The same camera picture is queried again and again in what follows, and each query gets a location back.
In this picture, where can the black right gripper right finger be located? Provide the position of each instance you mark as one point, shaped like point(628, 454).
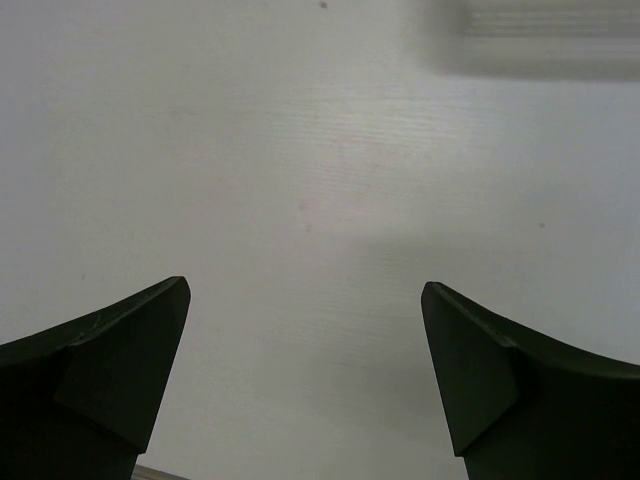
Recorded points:
point(522, 405)

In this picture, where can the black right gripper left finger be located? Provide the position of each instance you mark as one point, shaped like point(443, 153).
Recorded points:
point(80, 400)

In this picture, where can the aluminium table edge rail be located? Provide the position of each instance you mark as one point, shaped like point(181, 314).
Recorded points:
point(141, 472)

